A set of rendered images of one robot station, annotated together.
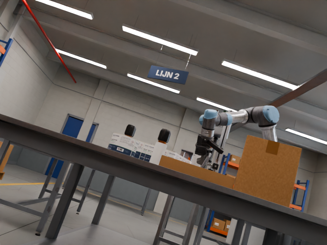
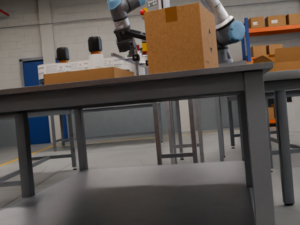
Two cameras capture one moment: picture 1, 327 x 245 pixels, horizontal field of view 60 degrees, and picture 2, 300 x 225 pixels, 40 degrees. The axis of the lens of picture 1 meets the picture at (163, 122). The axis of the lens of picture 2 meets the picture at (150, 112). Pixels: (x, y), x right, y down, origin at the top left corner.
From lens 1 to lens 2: 0.65 m
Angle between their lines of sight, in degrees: 14
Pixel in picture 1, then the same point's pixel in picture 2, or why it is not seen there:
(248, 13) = not seen: outside the picture
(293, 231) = (180, 91)
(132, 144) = (61, 70)
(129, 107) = (91, 15)
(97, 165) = not seen: outside the picture
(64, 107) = (11, 53)
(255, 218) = (144, 93)
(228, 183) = (109, 74)
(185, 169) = (68, 78)
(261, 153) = (162, 26)
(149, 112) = not seen: hidden behind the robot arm
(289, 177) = (195, 38)
